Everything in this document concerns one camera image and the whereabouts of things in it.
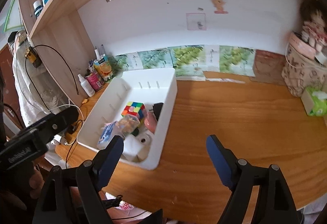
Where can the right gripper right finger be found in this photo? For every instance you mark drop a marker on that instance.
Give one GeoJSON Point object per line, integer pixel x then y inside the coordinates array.
{"type": "Point", "coordinates": [227, 166]}

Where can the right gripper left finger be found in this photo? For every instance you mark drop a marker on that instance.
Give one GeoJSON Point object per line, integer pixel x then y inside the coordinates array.
{"type": "Point", "coordinates": [106, 160]}

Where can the white power adapter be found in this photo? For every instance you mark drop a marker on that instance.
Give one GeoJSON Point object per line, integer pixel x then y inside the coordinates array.
{"type": "Point", "coordinates": [136, 149]}

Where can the clear plastic box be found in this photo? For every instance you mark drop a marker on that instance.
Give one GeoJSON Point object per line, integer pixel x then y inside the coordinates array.
{"type": "Point", "coordinates": [127, 124]}

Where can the black case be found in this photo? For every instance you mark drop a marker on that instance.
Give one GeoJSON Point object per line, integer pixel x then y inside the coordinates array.
{"type": "Point", "coordinates": [157, 108]}

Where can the white plastic storage bin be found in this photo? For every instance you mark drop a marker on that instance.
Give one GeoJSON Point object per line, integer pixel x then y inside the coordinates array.
{"type": "Point", "coordinates": [149, 87]}

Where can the blue floss pick box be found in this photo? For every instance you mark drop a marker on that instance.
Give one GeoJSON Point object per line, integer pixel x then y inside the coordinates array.
{"type": "Point", "coordinates": [109, 131]}

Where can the colourful puzzle cube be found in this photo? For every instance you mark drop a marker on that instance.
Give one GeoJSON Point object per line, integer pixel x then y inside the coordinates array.
{"type": "Point", "coordinates": [136, 109]}

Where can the red snack packet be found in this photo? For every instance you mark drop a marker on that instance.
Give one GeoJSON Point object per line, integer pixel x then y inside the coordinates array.
{"type": "Point", "coordinates": [95, 80]}

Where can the white spray bottle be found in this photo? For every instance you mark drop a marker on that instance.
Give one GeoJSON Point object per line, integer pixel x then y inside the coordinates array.
{"type": "Point", "coordinates": [86, 86]}

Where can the orange juice carton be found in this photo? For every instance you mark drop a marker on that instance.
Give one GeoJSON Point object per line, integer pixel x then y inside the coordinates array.
{"type": "Point", "coordinates": [103, 67]}

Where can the green tissue pack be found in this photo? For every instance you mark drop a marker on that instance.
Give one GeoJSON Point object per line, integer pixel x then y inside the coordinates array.
{"type": "Point", "coordinates": [314, 101]}

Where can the wooden shelf unit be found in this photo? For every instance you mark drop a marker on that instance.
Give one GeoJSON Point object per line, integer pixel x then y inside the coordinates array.
{"type": "Point", "coordinates": [61, 41]}

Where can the plush doll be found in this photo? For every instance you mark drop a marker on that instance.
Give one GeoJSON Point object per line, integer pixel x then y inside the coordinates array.
{"type": "Point", "coordinates": [313, 14]}

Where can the white wall charger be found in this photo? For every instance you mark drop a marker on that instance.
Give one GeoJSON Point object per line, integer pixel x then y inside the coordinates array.
{"type": "Point", "coordinates": [59, 140]}

